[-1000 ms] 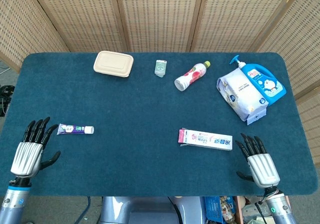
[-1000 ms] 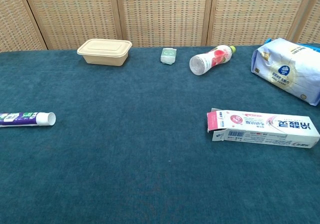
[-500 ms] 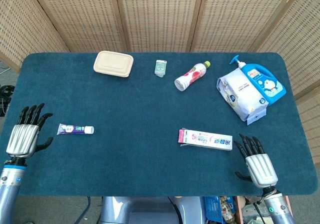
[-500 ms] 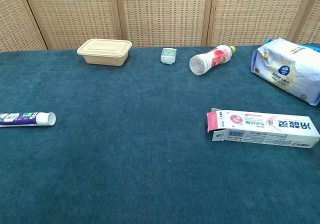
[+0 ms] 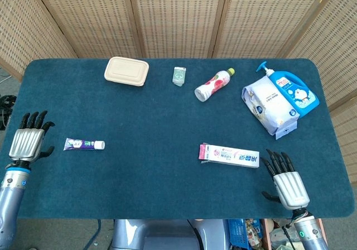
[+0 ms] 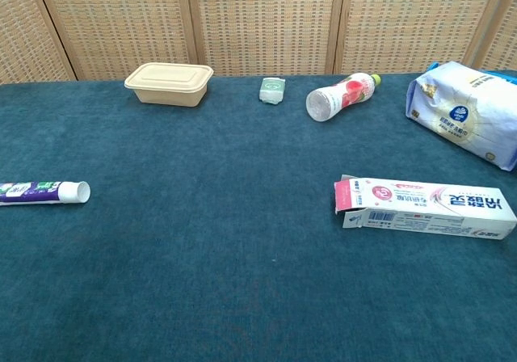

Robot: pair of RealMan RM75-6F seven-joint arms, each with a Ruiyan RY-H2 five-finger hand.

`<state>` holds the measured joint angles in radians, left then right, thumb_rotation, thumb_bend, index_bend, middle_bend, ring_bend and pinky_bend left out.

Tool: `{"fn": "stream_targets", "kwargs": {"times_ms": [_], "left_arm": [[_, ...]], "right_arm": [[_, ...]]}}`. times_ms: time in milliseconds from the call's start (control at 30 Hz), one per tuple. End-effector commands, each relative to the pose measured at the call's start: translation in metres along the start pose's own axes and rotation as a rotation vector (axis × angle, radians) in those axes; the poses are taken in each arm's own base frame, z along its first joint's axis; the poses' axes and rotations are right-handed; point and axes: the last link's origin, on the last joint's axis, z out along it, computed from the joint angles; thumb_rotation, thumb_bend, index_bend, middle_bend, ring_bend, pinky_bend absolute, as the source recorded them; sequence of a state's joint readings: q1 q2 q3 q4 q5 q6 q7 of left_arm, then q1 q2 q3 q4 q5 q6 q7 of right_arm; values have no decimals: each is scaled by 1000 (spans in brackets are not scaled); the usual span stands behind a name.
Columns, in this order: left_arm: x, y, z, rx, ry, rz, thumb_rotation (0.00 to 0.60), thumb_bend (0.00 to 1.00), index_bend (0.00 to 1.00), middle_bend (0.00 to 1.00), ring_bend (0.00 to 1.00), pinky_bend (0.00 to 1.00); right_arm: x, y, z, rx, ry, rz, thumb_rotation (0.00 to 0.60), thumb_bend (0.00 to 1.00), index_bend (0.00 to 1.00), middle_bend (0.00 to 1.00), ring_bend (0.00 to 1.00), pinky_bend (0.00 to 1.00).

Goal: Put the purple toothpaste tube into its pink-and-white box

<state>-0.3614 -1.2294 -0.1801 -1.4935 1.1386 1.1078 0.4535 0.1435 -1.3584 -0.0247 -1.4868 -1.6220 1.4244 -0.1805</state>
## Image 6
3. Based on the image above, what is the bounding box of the teal table cloth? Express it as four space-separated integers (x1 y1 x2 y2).
0 72 517 362

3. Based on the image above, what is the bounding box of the white pink toothpaste box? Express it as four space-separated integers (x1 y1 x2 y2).
333 175 517 241

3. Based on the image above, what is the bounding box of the beige lidded food container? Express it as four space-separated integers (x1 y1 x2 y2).
124 61 215 107

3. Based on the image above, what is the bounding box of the purple white toothpaste tube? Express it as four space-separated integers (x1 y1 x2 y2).
0 180 91 207

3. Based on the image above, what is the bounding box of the plastic bottle with peach label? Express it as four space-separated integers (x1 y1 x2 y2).
305 72 382 124

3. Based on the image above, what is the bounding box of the white paper towel pack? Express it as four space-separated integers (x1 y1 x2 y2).
405 61 517 173

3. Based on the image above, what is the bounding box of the small green tissue packet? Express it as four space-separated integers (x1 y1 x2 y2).
258 76 287 105

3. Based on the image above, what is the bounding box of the woven bamboo folding screen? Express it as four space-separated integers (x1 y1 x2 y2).
0 0 517 85

